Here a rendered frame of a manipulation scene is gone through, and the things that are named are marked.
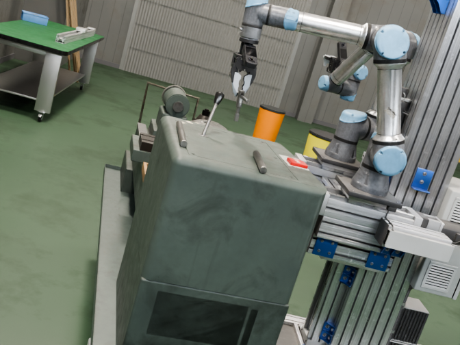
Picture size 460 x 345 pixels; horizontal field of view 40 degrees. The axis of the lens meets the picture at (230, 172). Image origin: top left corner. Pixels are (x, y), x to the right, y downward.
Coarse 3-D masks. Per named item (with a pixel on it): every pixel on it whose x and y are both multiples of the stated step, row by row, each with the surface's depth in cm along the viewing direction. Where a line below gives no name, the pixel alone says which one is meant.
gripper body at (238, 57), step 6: (246, 42) 225; (252, 42) 223; (258, 42) 226; (240, 48) 229; (234, 54) 230; (240, 54) 229; (234, 60) 231; (240, 60) 225; (240, 66) 225; (246, 72) 227
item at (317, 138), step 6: (312, 132) 666; (318, 132) 674; (324, 132) 686; (312, 138) 665; (318, 138) 659; (324, 138) 655; (330, 138) 656; (306, 144) 677; (312, 144) 665; (318, 144) 660; (324, 144) 657; (306, 150) 674; (312, 156) 665
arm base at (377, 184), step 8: (360, 168) 247; (368, 168) 242; (360, 176) 244; (368, 176) 242; (376, 176) 241; (384, 176) 242; (352, 184) 247; (360, 184) 243; (368, 184) 242; (376, 184) 241; (384, 184) 243; (368, 192) 242; (376, 192) 242; (384, 192) 243
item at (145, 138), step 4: (140, 132) 314; (140, 136) 309; (144, 136) 308; (148, 136) 311; (152, 136) 313; (140, 140) 304; (144, 140) 301; (148, 140) 304; (152, 140) 305; (140, 144) 299; (144, 144) 299; (148, 144) 299; (152, 144) 299; (140, 148) 299; (144, 148) 299; (148, 148) 300
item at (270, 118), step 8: (264, 112) 814; (272, 112) 810; (280, 112) 812; (264, 120) 816; (272, 120) 814; (280, 120) 819; (256, 128) 826; (264, 128) 818; (272, 128) 818; (256, 136) 825; (264, 136) 820; (272, 136) 823
